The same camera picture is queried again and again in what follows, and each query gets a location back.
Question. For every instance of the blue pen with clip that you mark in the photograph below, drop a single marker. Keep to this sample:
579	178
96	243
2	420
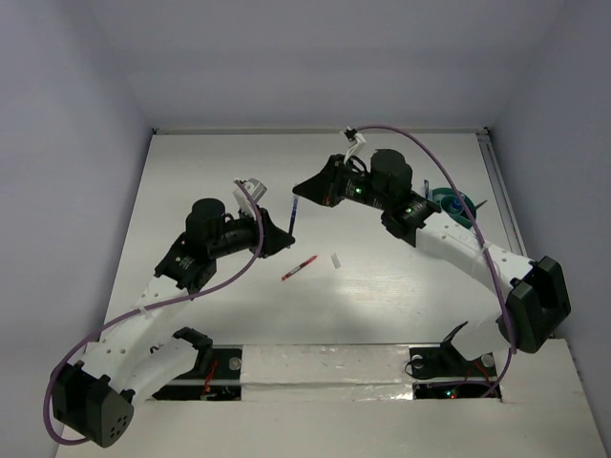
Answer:
293	215

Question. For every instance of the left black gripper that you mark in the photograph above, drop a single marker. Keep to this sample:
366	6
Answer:
272	238

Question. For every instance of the teal round organizer container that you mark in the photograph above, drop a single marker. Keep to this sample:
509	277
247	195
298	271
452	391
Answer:
447	199

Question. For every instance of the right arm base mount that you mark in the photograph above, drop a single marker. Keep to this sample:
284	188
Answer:
441	372

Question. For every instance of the clear white pen cap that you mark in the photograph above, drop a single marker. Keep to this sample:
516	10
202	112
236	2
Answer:
335	261

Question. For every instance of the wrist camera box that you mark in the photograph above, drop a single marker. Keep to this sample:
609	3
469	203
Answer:
247	191
356	142

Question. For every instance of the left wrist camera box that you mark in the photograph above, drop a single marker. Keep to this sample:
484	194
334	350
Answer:
247	191

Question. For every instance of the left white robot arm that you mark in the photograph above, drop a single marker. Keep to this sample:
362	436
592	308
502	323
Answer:
136	354

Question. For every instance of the black handled scissors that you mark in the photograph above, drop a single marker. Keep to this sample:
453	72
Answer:
480	204

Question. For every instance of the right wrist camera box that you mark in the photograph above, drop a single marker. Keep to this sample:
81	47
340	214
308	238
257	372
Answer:
356	142

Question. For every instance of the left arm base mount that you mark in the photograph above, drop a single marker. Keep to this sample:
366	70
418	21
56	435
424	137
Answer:
214	377

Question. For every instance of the red pen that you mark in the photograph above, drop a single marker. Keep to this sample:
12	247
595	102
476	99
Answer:
298	268

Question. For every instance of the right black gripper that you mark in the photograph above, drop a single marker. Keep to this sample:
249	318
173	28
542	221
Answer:
325	187

